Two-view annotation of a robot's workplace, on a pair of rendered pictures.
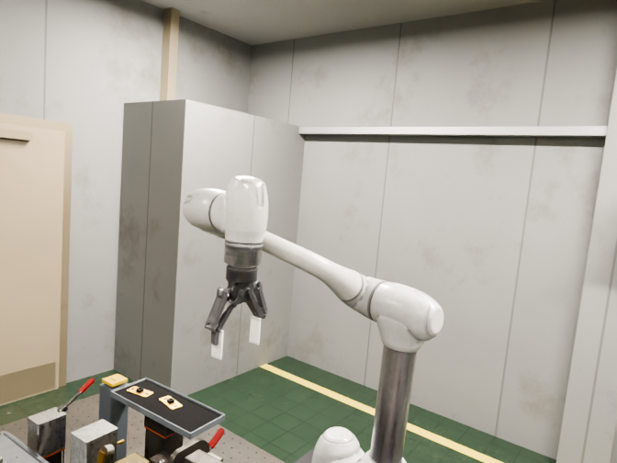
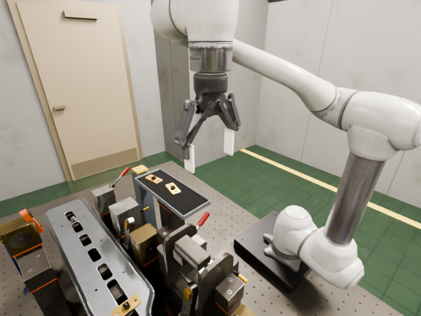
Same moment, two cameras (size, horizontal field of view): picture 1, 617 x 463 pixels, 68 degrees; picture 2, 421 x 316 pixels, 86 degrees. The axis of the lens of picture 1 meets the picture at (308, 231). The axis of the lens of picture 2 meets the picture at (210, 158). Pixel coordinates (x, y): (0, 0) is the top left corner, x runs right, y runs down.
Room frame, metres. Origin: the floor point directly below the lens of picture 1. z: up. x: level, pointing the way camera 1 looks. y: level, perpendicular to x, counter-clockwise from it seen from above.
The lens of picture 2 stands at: (0.58, 0.03, 1.72)
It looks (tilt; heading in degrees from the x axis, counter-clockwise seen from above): 26 degrees down; 13
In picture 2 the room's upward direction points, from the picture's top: straight up
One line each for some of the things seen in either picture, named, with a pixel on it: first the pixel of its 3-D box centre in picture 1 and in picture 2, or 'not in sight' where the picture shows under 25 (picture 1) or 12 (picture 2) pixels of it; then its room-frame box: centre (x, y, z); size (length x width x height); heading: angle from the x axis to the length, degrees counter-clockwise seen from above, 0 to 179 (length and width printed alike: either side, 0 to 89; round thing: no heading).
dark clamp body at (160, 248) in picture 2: not in sight; (178, 278); (1.13, 0.29, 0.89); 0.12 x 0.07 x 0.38; 147
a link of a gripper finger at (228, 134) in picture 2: (254, 330); (228, 142); (1.14, 0.12, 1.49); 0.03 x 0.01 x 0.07; 57
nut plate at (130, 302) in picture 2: not in sight; (126, 306); (0.93, 0.38, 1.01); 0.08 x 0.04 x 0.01; 147
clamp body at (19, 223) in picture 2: not in sight; (27, 257); (1.08, 0.98, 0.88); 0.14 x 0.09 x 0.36; 147
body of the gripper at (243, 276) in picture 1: (241, 283); (210, 94); (1.08, 0.15, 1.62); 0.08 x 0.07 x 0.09; 147
